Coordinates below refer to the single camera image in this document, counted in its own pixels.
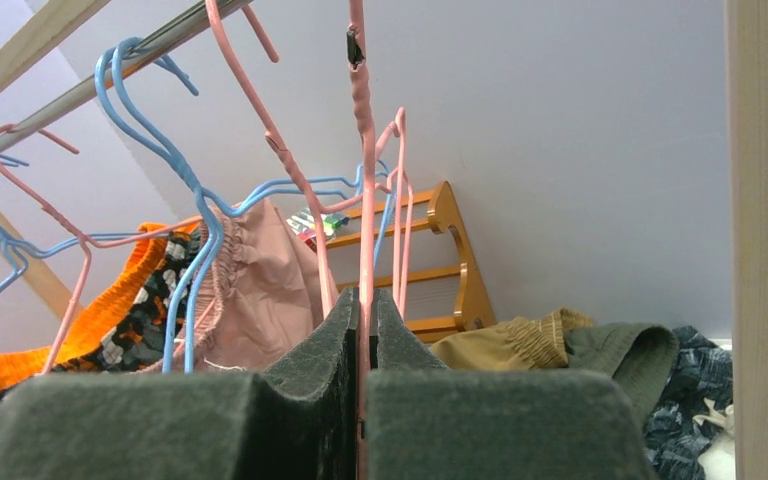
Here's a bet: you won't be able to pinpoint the blue wire hanger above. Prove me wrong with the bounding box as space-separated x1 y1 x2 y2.
95 36 392 375

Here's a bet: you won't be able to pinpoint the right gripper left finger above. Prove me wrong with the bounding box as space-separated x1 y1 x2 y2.
0 288 358 479

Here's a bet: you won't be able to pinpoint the orange shorts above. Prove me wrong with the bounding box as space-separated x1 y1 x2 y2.
0 222 193 407

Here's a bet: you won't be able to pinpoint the camouflage patterned shorts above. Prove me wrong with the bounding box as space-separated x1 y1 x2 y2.
0 227 201 401

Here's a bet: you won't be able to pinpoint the hanger holding orange shorts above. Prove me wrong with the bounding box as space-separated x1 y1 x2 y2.
0 147 169 353

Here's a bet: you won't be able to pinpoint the olive green garment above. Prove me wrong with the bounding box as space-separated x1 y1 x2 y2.
564 323 679 427

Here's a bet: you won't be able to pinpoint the wooden shelf unit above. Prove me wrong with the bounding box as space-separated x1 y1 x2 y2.
327 181 497 344

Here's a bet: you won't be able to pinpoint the marker pen pack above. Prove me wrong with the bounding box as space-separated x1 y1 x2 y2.
286 207 349 251

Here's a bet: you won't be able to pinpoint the dark navy patterned garment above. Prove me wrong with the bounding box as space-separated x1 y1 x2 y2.
643 326 733 480

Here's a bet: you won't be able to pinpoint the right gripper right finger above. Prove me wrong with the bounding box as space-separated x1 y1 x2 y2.
366 290 655 479

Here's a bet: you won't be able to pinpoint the wooden clothes rack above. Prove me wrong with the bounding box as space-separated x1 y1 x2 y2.
0 0 768 480

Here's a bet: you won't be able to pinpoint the tan garment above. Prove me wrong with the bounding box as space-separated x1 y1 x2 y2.
430 308 593 371

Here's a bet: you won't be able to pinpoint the pink shorts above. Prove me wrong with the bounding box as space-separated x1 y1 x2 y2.
138 198 340 374

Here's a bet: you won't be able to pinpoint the pink wire hanger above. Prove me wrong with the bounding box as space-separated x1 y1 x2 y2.
205 0 361 317
347 0 377 479

